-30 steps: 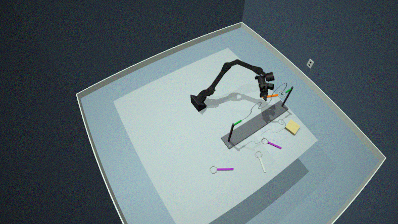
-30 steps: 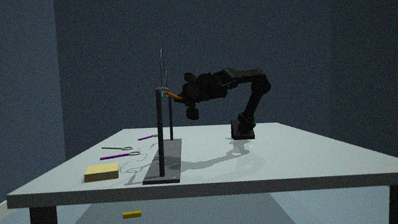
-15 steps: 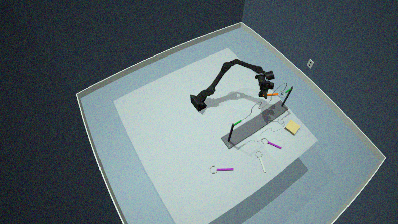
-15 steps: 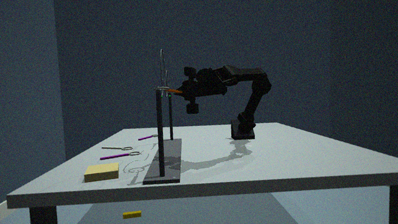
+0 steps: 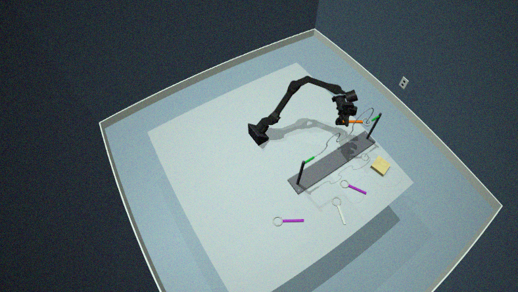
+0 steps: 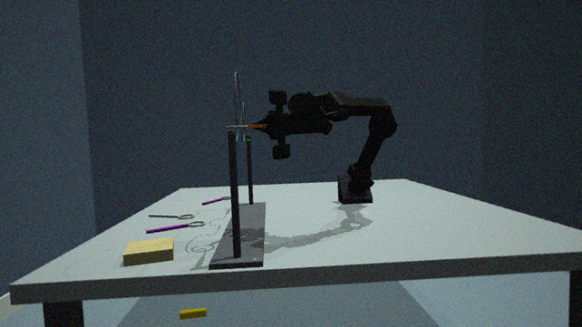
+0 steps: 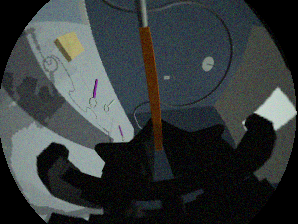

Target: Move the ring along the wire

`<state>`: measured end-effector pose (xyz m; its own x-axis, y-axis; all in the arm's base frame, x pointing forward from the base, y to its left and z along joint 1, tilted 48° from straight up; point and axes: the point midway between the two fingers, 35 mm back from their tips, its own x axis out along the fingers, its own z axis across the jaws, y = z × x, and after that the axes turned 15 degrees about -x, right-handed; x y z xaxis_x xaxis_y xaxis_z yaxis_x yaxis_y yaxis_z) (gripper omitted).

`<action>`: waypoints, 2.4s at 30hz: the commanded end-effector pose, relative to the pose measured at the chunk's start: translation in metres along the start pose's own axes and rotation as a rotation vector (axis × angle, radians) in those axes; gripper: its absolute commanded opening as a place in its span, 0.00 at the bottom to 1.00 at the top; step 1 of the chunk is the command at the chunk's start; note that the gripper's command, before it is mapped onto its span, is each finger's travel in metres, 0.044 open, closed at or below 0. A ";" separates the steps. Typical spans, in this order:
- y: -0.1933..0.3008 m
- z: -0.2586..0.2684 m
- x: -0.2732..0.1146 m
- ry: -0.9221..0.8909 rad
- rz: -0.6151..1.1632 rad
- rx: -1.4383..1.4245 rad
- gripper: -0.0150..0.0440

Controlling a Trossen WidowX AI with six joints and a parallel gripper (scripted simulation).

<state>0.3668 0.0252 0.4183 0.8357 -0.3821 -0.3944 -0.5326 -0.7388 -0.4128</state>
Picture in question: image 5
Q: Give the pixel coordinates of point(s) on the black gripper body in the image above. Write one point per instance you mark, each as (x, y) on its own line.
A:
(343, 107)

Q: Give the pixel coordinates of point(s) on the yellow rectangular block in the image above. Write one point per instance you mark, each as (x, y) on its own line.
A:
(380, 165)

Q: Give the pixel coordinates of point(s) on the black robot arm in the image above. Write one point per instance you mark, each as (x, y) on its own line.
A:
(293, 87)

